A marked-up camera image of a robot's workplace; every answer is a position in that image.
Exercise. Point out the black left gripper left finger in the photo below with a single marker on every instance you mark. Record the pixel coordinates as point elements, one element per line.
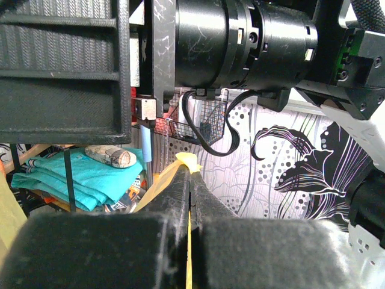
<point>90,241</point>

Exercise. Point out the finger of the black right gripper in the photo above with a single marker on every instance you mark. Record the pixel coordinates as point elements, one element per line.
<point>65,72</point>

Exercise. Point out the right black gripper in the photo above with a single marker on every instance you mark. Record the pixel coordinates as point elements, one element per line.
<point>211,45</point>

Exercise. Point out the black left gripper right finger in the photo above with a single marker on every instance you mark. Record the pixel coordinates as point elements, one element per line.
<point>233,252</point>

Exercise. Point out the yellow trash bag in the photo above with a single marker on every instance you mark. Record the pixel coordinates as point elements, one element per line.
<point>168,186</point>

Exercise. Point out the teal folded cloth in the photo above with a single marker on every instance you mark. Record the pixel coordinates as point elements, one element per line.
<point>101,184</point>

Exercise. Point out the grey patterned pouch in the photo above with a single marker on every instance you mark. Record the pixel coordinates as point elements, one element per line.
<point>111,155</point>

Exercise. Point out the black wire basket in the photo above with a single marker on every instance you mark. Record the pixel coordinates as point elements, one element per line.
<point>207,117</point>

